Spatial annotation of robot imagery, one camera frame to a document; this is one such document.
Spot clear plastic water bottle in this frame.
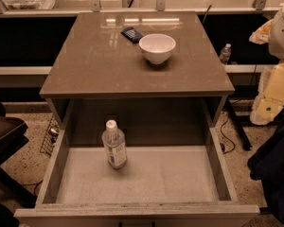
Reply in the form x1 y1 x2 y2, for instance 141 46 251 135
101 119 127 168

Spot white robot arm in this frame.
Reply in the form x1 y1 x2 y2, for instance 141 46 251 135
249 3 284 125

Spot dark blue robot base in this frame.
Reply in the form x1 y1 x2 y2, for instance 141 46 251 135
247 117 284 225

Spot grey cabinet with counter top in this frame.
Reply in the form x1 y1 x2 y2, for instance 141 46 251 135
40 11 234 147

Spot open grey top drawer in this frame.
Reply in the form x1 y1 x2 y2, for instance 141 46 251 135
14 97 260 227

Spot small background water bottle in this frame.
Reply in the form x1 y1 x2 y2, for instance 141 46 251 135
219 44 231 64

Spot white ceramic bowl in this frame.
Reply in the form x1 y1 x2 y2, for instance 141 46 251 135
139 34 176 64

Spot dark brown chair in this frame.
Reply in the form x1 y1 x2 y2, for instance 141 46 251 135
0 102 36 227

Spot black floor cable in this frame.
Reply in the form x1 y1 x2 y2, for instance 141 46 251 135
219 111 237 155

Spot wire mesh basket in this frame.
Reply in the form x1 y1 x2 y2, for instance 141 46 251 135
40 117 60 157

